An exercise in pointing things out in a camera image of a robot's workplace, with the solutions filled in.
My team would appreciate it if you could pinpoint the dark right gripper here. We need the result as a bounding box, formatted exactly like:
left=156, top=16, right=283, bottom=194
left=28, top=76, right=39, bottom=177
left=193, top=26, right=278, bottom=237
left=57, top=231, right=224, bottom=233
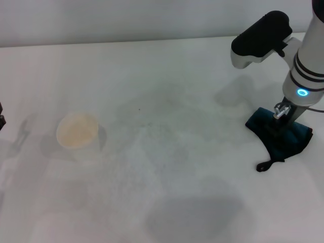
left=274, top=97, right=307, bottom=130

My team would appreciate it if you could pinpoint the white paper cup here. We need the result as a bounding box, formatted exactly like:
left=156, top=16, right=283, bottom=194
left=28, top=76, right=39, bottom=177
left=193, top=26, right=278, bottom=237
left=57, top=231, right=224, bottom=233
left=56, top=112, right=107, bottom=163

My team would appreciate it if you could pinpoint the blue rag with black trim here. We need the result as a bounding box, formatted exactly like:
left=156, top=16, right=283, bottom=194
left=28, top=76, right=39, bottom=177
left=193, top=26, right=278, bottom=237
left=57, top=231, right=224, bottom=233
left=245, top=106, right=314, bottom=173

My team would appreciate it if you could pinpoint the silver cable connector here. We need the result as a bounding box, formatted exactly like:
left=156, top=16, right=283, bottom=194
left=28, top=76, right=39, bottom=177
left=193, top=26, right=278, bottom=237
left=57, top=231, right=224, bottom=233
left=272, top=101, right=292, bottom=120

